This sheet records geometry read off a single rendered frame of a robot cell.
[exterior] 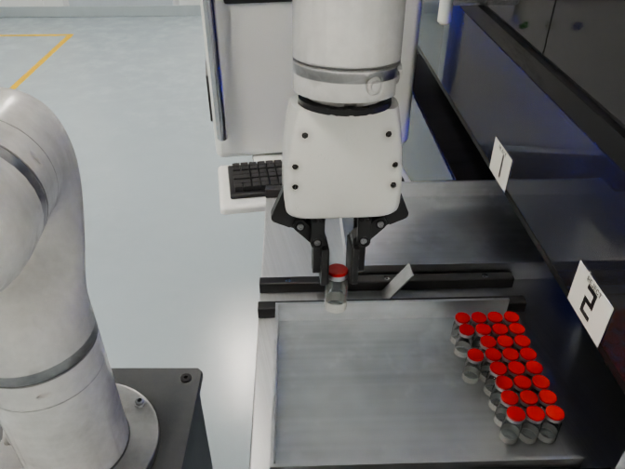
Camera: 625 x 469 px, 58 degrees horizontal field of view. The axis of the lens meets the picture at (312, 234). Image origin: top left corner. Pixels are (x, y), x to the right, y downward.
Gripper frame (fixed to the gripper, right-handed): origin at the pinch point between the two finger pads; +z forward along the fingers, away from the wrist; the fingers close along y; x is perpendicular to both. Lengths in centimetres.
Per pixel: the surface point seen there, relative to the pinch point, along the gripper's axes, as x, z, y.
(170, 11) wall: -556, 57, 92
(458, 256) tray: -34.4, 22.0, -25.8
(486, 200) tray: -51, 20, -37
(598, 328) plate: -2.5, 12.1, -30.5
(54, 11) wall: -562, 58, 204
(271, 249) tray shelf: -39.4, 22.5, 5.7
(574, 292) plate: -9.0, 11.8, -30.8
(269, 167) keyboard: -79, 24, 5
